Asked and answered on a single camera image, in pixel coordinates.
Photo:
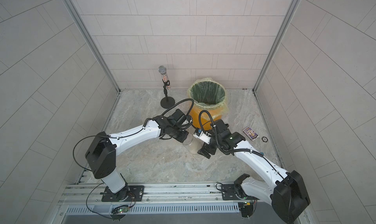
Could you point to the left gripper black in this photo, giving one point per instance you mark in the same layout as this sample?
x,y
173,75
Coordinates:
x,y
182,138

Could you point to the left circuit board module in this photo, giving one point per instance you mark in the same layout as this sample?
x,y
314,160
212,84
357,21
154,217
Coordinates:
x,y
119,212

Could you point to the right circuit board module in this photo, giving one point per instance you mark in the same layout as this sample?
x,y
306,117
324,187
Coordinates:
x,y
247,209

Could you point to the clear oatmeal jar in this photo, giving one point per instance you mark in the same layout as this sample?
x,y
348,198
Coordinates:
x,y
192,144

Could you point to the circuit board module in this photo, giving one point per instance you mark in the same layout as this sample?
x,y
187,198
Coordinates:
x,y
119,212
247,209

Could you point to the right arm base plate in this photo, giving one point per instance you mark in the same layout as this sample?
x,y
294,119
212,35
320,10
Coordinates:
x,y
233,192

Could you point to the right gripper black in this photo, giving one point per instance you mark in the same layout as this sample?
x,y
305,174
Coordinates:
x,y
204,153

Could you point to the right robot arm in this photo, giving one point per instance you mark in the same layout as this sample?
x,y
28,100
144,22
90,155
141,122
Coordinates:
x,y
284,191

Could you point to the microphone on black stand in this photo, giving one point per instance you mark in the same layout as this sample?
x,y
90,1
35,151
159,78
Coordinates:
x,y
167,101

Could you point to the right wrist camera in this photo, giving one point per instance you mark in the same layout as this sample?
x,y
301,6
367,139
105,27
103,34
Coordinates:
x,y
199,134

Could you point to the purple patterned card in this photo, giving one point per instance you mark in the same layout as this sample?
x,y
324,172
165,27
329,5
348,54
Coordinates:
x,y
250,133

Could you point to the orange trash bin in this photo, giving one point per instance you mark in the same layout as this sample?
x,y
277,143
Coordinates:
x,y
203,120

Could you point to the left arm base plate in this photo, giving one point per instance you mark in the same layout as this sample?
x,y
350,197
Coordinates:
x,y
127,194

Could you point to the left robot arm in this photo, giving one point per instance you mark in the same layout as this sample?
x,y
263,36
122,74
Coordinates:
x,y
104,149

